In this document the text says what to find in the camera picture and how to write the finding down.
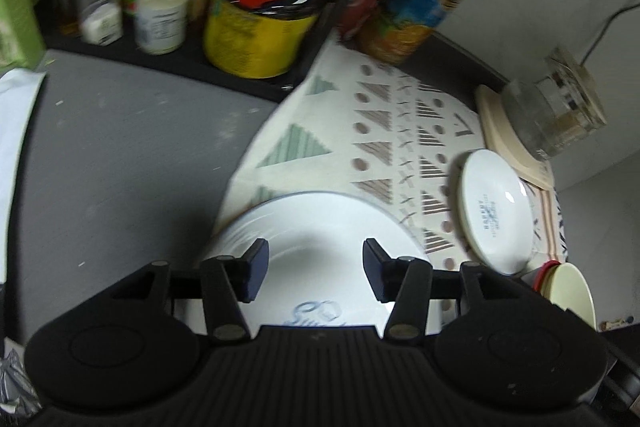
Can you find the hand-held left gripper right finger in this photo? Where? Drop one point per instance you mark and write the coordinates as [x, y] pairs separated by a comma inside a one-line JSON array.
[[372, 267]]

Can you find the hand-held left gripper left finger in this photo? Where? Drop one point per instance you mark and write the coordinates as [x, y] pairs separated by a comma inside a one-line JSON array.
[[256, 269]]

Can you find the plain white plate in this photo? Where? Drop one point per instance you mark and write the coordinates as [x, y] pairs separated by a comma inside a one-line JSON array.
[[212, 252]]

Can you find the white plate with blue print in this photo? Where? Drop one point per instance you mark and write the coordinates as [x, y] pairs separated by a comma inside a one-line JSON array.
[[310, 247]]

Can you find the small white upturned bowl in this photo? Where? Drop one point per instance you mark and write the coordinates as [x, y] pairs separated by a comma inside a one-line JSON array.
[[492, 217]]

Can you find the red and black bowl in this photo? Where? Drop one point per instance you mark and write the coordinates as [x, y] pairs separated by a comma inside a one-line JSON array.
[[542, 277]]

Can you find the patterned fringed table cloth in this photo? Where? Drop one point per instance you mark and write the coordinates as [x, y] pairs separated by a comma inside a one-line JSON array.
[[320, 132]]

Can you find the cream scale base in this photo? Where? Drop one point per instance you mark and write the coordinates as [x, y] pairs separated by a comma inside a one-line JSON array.
[[495, 127]]

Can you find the black metal rack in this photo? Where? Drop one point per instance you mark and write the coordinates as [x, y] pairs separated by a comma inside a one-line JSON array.
[[165, 67]]

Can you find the glass jar with lid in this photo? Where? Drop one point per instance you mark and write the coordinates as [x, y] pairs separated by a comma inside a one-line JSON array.
[[550, 117]]

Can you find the crumpled plastic bag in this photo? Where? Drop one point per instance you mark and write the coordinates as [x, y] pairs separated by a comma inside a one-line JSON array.
[[15, 382]]

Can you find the white paper sheet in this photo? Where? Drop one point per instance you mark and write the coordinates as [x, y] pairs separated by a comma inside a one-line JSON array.
[[15, 132]]

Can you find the glass jar with silver cap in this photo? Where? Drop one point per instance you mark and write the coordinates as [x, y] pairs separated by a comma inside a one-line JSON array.
[[100, 7]]

